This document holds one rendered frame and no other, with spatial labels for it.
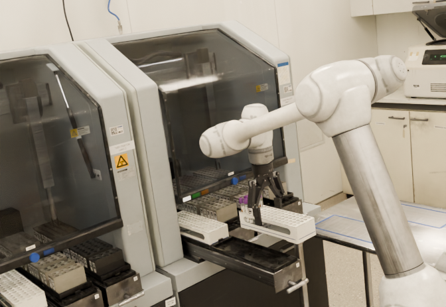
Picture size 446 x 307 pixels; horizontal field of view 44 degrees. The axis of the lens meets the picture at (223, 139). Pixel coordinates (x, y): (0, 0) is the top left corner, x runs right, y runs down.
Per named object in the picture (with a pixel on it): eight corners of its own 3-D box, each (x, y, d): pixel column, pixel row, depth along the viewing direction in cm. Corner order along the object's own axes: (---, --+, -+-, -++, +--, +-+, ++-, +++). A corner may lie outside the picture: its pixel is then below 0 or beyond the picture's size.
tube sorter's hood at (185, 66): (114, 185, 252) (89, 45, 238) (216, 152, 289) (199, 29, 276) (181, 205, 213) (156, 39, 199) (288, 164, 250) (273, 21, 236)
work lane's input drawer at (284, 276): (159, 246, 235) (156, 226, 233) (185, 235, 243) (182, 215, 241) (285, 298, 180) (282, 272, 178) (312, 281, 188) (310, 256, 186)
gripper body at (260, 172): (260, 166, 194) (263, 191, 196) (277, 160, 200) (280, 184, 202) (245, 164, 200) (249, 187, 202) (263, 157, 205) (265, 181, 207)
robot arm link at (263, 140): (261, 141, 206) (233, 150, 198) (255, 100, 203) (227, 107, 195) (280, 144, 197) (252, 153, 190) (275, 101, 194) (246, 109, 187)
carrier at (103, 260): (122, 263, 202) (119, 248, 201) (125, 264, 201) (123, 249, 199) (93, 275, 195) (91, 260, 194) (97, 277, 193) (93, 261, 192)
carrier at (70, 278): (84, 279, 193) (81, 264, 191) (87, 281, 191) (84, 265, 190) (53, 293, 185) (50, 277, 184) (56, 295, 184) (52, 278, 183)
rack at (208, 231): (165, 231, 232) (163, 217, 231) (184, 223, 238) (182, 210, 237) (210, 248, 209) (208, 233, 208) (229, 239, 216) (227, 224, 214)
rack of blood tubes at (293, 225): (239, 227, 211) (237, 211, 210) (259, 218, 217) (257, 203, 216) (297, 244, 188) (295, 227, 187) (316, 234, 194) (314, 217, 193)
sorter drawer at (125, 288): (32, 257, 241) (27, 238, 239) (61, 246, 249) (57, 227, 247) (115, 311, 185) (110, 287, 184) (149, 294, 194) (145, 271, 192)
